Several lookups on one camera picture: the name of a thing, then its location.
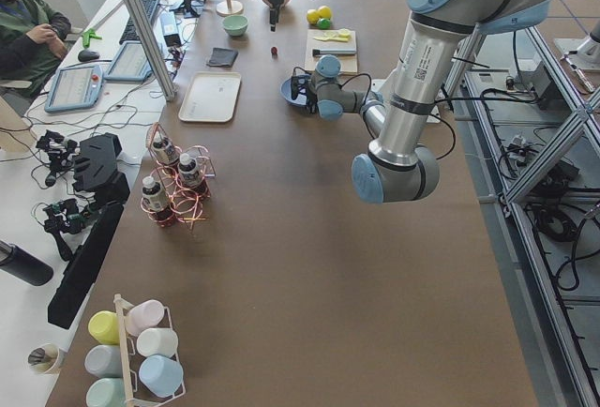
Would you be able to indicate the blue plate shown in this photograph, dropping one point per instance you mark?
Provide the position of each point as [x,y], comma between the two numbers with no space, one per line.
[295,91]

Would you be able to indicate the yellow lemon far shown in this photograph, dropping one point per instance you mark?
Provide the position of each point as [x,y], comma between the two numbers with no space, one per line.
[313,16]

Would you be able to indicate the green bowl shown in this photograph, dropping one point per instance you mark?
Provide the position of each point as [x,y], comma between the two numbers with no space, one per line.
[235,25]

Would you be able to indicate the wooden cup stand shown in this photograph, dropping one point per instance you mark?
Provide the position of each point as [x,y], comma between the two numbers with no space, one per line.
[228,8]

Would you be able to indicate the steel muddler black tip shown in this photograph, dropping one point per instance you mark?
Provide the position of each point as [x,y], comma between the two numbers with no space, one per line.
[337,52]

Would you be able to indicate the wooden cutting board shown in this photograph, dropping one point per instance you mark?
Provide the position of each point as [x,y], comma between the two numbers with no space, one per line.
[341,43]

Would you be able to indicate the yellow lemon near bowl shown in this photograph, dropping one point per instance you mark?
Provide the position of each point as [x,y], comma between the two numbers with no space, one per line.
[325,12]

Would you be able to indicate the green lime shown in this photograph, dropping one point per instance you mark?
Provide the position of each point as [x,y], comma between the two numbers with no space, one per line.
[323,24]

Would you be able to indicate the yellow plastic knife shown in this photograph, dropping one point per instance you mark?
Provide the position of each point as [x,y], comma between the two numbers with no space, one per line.
[326,38]

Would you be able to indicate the grey folded cloth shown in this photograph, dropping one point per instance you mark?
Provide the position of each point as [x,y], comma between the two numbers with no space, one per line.
[222,57]

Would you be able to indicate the lemon slice upper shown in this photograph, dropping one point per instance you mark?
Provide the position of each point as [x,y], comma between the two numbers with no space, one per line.
[345,33]

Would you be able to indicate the cream rabbit tray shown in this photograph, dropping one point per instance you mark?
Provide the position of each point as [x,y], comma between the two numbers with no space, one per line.
[211,97]

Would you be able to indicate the tea bottle two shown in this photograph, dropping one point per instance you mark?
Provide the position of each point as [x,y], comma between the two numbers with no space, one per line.
[191,176]

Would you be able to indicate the teach pendant far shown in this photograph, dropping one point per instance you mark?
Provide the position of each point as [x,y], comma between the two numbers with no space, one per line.
[130,64]

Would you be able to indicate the teach pendant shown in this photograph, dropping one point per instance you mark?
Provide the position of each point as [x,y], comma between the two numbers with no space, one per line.
[130,64]
[74,88]

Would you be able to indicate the tea bottle three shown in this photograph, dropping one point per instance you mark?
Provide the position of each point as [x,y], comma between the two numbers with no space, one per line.
[165,151]

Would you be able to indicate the tea bottle one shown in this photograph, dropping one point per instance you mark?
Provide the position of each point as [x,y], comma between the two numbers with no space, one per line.
[156,202]

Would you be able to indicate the teach pendant near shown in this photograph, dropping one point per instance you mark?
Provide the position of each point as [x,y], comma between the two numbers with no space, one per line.
[74,88]

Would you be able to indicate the seated person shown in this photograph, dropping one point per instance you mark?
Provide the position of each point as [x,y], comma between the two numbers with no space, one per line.
[33,43]

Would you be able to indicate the pastel cup rack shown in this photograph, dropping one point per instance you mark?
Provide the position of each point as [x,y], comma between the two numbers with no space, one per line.
[136,360]

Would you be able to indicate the copper wire bottle rack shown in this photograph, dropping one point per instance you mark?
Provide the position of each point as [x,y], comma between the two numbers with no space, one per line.
[186,204]

